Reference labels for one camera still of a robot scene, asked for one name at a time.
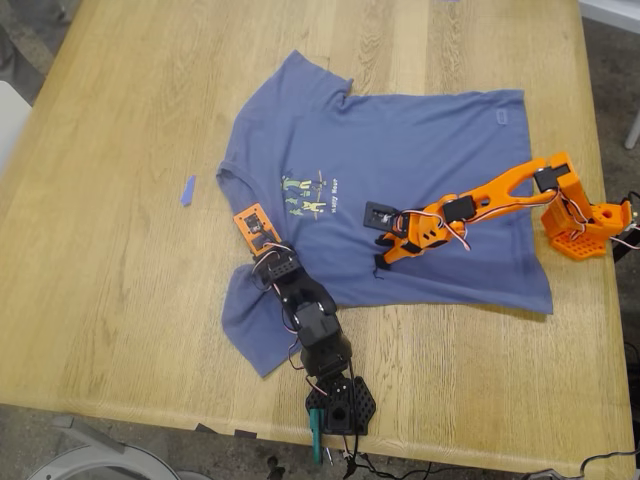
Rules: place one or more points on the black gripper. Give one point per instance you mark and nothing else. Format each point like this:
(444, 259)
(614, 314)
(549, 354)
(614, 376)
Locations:
(276, 268)

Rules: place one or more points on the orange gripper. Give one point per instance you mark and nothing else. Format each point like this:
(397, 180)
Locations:
(404, 246)

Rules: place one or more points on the blue printed T-shirt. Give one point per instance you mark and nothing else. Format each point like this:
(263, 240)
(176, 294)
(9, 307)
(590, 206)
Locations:
(400, 150)

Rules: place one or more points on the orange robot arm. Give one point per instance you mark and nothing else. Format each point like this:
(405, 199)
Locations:
(580, 246)

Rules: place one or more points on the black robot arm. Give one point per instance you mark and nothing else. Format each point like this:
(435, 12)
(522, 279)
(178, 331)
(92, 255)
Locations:
(364, 405)

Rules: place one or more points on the short blue tape piece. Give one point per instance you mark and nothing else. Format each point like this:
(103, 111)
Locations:
(188, 192)

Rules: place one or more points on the green clamp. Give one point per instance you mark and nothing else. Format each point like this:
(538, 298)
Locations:
(316, 435)

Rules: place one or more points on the black table clamp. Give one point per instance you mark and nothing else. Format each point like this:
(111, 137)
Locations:
(627, 240)

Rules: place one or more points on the white furniture leg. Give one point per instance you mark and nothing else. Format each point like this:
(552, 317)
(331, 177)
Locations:
(632, 130)

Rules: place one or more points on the white round chair base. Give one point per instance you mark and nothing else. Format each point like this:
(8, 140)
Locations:
(75, 457)

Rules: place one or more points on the white furniture panel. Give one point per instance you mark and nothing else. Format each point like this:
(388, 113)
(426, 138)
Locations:
(610, 12)

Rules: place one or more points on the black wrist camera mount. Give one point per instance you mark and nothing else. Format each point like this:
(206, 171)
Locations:
(382, 215)

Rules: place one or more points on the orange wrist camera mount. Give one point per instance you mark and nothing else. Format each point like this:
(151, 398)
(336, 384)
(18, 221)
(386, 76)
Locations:
(256, 224)

